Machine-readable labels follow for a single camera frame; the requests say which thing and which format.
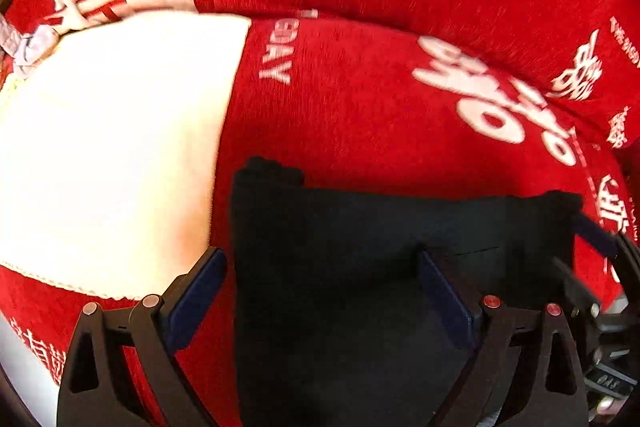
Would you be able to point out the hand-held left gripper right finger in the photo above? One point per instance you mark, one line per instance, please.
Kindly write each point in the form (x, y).
(445, 302)

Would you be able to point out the black fleece-lined pants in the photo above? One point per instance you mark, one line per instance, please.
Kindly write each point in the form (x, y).
(350, 257)

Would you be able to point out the pale grey cloth tag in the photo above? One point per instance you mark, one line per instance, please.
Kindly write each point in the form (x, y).
(30, 47)

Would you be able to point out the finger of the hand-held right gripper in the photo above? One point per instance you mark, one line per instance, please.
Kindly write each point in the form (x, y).
(575, 284)
(595, 232)

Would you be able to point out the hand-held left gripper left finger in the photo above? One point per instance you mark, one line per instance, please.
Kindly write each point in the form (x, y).
(200, 292)

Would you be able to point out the red printed blanket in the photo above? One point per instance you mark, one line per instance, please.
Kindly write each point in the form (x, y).
(375, 107)

